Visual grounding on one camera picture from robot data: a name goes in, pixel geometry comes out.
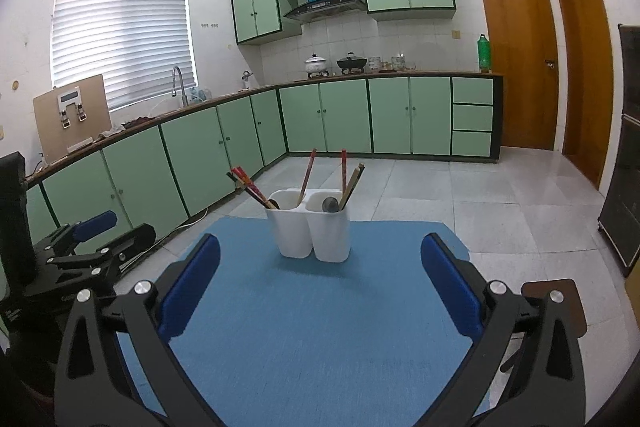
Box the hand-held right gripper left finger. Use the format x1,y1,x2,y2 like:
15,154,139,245
54,233,223,427

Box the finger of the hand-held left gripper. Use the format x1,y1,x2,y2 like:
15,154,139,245
29,223,157,296
32,210,118,259

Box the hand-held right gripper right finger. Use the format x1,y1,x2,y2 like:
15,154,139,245
420,233,587,427

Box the dark chopstick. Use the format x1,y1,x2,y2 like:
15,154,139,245
226,172,273,209

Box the white double utensil holder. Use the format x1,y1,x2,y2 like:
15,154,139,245
265,188,351,264

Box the light wooden chopstick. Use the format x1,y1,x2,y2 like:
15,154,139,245
338,165,362,210
342,163,366,211

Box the person's left forearm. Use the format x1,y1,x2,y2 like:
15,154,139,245
0,334,56,408

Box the brown board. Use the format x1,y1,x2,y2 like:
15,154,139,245
33,74,112,164

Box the crumpled dark cloth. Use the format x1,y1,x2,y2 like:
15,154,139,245
97,117,153,138

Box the dark brown stool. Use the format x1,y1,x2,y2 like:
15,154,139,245
500,278,588,373

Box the blue mat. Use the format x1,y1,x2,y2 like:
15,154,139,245
116,215,496,427

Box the white device with clips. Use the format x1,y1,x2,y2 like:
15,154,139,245
56,85,88,128

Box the metal kitchen faucet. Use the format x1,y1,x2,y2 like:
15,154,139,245
171,66,188,108

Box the cardboard box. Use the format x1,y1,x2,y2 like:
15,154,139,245
625,257,640,308

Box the black glass cabinet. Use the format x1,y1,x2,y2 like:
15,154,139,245
597,23,640,278

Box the white window blind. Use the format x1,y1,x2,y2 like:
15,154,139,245
50,0,197,112

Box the green lower kitchen cabinets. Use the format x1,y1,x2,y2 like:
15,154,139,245
25,74,503,253

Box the green bottle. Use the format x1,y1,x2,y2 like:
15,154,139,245
477,34,493,74

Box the closed wooden door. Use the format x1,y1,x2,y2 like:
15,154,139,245
474,0,560,152

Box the black wok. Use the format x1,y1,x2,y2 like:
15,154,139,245
336,52,368,74

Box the white cooking pot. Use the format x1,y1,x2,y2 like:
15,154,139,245
304,53,328,76

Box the wooden door with frame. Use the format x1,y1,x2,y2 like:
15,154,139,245
551,0,615,192

